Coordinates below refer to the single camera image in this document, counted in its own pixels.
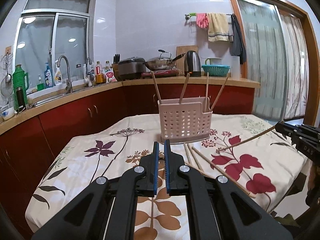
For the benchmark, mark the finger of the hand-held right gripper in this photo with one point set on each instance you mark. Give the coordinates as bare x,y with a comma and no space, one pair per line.
286,128

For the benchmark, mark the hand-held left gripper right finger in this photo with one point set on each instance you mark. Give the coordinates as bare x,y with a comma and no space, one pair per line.
167,170

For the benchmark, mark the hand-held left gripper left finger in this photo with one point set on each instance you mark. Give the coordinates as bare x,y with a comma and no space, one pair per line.
157,170

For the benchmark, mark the slim bamboo chopstick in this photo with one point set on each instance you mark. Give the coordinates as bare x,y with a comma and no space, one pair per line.
250,138
207,87
184,87
220,92
155,87

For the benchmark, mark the pink perforated utensil holder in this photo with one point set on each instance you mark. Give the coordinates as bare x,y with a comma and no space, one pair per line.
180,120

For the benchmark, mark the striped sheer curtain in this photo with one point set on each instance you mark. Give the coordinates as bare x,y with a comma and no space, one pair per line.
295,67

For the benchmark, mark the beige kitchen countertop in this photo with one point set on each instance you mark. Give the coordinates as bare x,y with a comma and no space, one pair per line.
237,82

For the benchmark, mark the floral tablecloth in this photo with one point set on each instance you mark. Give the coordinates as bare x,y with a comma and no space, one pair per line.
82,170

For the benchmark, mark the wood-framed glass door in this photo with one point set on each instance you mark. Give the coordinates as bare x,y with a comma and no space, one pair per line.
262,55

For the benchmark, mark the translucent white container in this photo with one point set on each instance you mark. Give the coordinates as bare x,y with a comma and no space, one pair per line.
237,67

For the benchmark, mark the teal plastic colander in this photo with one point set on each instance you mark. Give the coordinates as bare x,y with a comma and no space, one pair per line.
215,70

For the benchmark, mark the red induction cooker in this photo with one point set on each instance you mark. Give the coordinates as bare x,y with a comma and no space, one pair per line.
165,73

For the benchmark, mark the dark grey cloth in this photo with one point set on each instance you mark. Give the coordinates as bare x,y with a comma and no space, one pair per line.
237,42

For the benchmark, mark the grey rice cooker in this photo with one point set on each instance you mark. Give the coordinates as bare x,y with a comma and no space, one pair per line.
131,68

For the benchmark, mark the red snack bag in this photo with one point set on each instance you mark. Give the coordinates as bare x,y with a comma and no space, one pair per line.
110,76

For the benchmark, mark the metal wok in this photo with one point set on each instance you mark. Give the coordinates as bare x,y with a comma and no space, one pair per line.
157,65

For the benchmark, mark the wooden knife block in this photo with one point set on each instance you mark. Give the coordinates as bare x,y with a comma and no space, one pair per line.
115,70

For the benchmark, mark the steel electric kettle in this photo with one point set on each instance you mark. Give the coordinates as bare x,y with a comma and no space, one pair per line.
192,63

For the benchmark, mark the cooking oil bottle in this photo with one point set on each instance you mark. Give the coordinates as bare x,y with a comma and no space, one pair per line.
99,76

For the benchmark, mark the small steel faucet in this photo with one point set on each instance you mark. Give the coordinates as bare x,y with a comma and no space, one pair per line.
88,76

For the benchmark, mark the small capped bottle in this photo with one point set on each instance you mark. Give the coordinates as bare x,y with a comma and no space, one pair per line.
107,65

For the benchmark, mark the yellow towel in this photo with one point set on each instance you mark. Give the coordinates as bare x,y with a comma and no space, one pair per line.
218,27

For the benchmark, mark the wooden cutting board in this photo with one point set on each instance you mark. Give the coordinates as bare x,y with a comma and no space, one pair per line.
183,48

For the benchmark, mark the tall steel faucet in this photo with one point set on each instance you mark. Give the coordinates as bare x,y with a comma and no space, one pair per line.
68,80

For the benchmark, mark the stainless steel sink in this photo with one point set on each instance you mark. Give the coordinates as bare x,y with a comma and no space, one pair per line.
50,98

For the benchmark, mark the white spray bottle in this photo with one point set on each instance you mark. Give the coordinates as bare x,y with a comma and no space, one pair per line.
58,76

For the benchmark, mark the pink rubber gloves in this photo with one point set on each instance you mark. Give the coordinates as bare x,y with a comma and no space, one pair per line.
202,21

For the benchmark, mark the blue dish soap bottle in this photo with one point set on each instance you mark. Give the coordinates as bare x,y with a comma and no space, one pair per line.
49,77

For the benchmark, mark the small green soap bottle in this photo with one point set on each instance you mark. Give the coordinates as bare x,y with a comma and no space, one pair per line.
40,87

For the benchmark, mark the black vacuum flask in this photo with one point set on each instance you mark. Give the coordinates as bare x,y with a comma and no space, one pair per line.
20,100

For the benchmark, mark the white and blue bowl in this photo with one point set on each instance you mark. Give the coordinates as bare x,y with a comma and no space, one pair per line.
7,113

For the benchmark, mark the green thermos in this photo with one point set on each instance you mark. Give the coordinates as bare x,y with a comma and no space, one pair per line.
20,80

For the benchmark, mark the round mesh strainer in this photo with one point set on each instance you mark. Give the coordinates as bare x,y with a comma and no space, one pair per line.
5,90

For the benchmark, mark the hanging metal ladle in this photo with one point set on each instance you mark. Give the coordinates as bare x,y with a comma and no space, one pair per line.
8,76

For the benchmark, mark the aluminium sliding window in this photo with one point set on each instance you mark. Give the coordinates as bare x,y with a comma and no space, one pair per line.
35,42

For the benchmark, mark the metal towel rail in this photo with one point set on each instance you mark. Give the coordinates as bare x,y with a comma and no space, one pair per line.
187,16

